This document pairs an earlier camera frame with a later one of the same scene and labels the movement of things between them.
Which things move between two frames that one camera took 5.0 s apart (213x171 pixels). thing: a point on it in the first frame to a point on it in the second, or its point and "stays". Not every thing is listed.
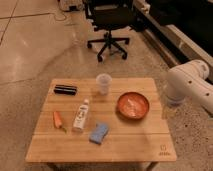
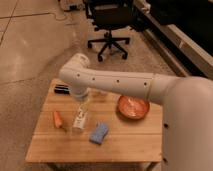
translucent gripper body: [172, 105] to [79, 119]
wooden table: [76, 124] stays
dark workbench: [180, 31] stays
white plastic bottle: [79, 120] stays
